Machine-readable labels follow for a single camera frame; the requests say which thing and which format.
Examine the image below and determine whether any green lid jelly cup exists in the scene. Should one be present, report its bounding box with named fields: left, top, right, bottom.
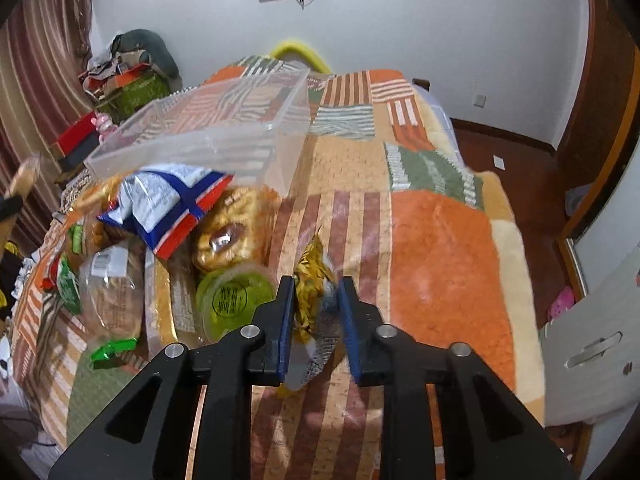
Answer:
left=195, top=262, right=277, bottom=344

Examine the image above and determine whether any yellow chips snack bag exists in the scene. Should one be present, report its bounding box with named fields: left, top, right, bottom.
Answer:
left=278, top=232, right=341, bottom=399

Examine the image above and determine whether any gold stripe biscuit sleeve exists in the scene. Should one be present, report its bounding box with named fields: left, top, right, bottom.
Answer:
left=144, top=246, right=203, bottom=356

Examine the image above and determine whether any green candy wrapper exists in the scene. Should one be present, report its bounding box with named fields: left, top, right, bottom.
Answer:
left=90, top=337, right=138, bottom=363

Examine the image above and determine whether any small bread rolls pack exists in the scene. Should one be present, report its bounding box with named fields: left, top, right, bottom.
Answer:
left=78, top=238, right=145, bottom=346

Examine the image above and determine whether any blue white snack bag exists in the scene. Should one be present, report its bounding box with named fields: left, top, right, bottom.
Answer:
left=98, top=162, right=233, bottom=260

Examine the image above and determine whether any gold cake tray pack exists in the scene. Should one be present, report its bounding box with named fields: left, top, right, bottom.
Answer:
left=191, top=185, right=280, bottom=273

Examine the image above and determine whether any green snack pack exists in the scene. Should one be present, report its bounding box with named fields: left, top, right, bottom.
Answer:
left=55, top=254, right=81, bottom=315

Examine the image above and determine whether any patchwork bed blanket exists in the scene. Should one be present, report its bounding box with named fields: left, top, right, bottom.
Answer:
left=1, top=70, right=544, bottom=479

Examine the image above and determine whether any white sticker cabinet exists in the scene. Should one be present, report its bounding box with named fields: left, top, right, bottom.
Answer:
left=540, top=249, right=640, bottom=426

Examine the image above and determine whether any clear plastic storage bin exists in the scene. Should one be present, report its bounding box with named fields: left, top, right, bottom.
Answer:
left=85, top=64, right=310, bottom=196

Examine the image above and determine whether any red gift box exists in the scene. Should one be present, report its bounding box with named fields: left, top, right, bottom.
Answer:
left=50, top=112, right=99, bottom=171

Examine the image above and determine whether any pink plush toy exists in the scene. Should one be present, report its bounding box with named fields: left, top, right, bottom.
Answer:
left=91, top=112, right=118, bottom=143

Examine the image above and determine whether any green storage bag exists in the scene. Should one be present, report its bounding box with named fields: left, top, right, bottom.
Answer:
left=96, top=70, right=169, bottom=124

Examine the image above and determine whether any yellow foam tube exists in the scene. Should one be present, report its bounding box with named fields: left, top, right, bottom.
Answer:
left=269, top=39, right=332, bottom=75

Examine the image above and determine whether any dark grey clothes bundle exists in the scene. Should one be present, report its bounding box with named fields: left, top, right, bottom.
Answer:
left=111, top=28, right=179, bottom=79

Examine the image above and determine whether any striped red curtain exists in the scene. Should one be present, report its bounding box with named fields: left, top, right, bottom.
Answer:
left=1, top=0, right=92, bottom=252

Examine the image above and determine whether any white wall socket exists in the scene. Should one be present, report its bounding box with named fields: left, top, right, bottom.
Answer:
left=473, top=94, right=486, bottom=108

